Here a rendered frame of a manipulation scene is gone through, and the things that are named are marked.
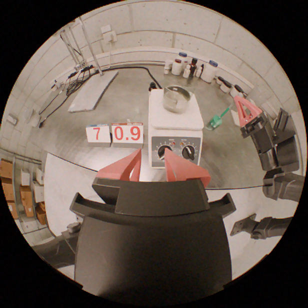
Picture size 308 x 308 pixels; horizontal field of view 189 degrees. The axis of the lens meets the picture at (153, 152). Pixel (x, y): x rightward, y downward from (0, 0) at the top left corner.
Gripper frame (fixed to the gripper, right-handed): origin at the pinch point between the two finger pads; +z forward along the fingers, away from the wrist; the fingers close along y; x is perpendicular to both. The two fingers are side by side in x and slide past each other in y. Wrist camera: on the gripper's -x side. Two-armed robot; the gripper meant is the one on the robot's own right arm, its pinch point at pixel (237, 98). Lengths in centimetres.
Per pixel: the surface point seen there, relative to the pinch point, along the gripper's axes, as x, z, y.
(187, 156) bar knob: 10.0, -5.8, 18.2
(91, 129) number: 11.1, 13.0, 39.5
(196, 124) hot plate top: 5.7, -0.9, 14.4
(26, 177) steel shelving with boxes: 38, 52, 238
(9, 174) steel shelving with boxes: -3, 50, 232
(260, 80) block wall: -6, 12, -65
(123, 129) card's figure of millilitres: 11.4, 7.8, 29.8
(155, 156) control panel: 10.3, -2.8, 25.0
